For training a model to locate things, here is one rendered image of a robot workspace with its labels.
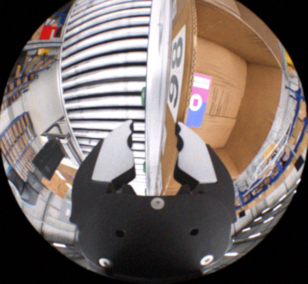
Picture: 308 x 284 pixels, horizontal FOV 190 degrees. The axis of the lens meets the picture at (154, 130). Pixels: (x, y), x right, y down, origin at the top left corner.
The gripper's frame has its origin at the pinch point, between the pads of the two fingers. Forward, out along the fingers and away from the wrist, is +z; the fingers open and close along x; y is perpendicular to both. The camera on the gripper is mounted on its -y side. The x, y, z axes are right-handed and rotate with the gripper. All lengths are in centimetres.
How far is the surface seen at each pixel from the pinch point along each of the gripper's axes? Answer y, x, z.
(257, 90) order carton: -9.4, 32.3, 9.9
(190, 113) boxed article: 4.3, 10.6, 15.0
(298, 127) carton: -29, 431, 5
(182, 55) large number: -8.8, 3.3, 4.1
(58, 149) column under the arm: 41, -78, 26
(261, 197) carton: 277, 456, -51
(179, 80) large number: -4.9, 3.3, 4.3
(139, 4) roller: -44, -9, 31
